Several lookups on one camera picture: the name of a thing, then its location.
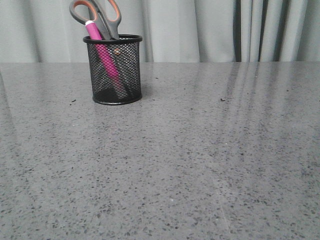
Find grey orange handled scissors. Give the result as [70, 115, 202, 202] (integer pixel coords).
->
[69, 0, 122, 40]

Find pink marker pen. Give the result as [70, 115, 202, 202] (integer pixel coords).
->
[85, 20, 128, 99]

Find black mesh pen holder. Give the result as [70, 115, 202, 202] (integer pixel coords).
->
[83, 34, 143, 105]

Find grey curtain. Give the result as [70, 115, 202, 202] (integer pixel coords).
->
[0, 0, 320, 63]

